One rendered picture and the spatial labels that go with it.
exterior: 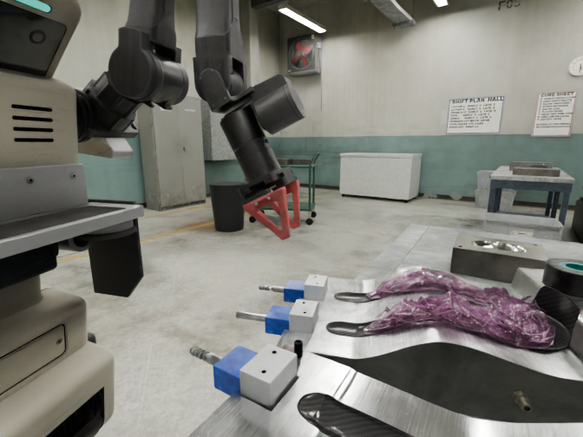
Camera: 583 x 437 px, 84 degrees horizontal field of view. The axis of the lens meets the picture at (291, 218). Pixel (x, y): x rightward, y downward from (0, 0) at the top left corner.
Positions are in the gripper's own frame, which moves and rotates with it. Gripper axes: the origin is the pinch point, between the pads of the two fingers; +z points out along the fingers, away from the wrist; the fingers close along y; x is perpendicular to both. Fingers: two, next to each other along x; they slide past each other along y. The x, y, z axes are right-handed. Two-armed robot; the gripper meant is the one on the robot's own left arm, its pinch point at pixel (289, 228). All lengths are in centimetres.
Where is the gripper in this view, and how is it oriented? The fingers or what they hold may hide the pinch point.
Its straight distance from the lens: 52.9
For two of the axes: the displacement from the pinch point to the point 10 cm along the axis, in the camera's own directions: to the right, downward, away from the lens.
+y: 2.5, -2.2, 9.4
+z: 4.3, 9.0, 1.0
